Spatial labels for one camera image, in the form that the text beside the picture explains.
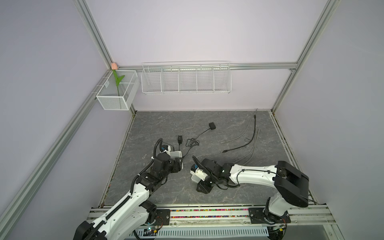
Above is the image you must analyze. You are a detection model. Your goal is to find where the white network switch box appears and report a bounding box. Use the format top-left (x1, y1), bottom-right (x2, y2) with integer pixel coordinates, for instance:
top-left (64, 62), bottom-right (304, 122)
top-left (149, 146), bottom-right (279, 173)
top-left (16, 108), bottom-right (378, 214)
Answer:
top-left (169, 151), bottom-right (183, 159)

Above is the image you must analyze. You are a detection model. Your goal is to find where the black power adapter large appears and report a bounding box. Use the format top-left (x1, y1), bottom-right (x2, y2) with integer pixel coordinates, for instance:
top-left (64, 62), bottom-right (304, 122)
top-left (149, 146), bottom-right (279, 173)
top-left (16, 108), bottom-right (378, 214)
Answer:
top-left (178, 135), bottom-right (183, 150)

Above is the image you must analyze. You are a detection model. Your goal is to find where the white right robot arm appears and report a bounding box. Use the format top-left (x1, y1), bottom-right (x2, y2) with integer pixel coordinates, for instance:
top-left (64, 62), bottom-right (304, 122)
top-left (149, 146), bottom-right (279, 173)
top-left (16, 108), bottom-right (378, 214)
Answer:
top-left (190, 157), bottom-right (309, 225)

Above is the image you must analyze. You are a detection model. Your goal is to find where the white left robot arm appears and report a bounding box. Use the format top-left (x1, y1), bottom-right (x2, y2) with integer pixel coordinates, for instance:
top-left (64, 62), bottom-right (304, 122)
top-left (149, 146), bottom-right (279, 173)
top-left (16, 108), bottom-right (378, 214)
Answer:
top-left (73, 138), bottom-right (183, 240)

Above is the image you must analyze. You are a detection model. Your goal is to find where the black power adapter small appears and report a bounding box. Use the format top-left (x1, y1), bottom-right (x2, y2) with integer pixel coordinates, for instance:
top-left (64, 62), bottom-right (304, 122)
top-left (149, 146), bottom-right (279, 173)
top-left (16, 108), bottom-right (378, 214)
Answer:
top-left (182, 122), bottom-right (216, 158)

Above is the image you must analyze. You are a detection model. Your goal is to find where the white mesh basket small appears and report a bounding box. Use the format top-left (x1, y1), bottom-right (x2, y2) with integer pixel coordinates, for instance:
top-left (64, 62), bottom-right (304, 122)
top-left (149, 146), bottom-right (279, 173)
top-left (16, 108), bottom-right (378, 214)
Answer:
top-left (96, 70), bottom-right (140, 111)

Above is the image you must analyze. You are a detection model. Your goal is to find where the artificial pink tulip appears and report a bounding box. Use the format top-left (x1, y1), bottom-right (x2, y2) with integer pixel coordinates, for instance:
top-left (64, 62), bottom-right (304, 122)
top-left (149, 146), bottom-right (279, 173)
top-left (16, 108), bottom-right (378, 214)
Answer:
top-left (111, 63), bottom-right (125, 96)

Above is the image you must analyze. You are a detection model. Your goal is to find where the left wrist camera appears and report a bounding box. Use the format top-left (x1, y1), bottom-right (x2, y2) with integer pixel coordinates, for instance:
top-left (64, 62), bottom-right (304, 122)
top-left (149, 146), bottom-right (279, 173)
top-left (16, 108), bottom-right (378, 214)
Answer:
top-left (160, 143), bottom-right (175, 152)

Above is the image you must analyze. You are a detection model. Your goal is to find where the black ethernet cable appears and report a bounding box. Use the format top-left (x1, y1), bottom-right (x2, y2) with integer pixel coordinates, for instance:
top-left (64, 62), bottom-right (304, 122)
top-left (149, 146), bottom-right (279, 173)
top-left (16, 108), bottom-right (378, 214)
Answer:
top-left (221, 115), bottom-right (258, 154)

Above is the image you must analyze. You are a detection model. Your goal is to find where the front aluminium rail base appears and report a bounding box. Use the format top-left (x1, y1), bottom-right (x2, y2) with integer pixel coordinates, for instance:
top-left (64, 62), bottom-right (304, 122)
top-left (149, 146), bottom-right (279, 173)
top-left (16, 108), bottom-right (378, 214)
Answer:
top-left (81, 204), bottom-right (344, 240)

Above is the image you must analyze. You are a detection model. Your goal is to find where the grey ethernet cable curved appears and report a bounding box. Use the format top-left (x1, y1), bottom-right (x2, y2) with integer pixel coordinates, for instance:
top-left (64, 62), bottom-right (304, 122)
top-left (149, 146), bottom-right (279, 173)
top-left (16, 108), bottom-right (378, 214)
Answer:
top-left (221, 108), bottom-right (259, 144)

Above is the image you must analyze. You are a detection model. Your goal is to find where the grey ethernet cable outer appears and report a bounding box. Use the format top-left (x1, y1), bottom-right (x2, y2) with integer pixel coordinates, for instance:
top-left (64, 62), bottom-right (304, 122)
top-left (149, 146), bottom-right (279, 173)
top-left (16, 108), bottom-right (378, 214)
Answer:
top-left (239, 129), bottom-right (262, 166)

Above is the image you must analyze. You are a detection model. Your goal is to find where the aluminium frame rail right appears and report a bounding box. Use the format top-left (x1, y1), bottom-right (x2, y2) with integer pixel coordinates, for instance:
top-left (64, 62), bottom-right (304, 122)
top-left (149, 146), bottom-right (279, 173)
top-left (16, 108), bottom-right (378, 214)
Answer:
top-left (268, 110), bottom-right (319, 206)

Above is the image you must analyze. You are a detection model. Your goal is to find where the white wire basket long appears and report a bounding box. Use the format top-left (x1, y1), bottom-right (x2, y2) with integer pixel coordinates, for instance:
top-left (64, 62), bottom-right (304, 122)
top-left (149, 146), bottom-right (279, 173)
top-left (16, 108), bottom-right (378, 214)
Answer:
top-left (141, 61), bottom-right (232, 94)

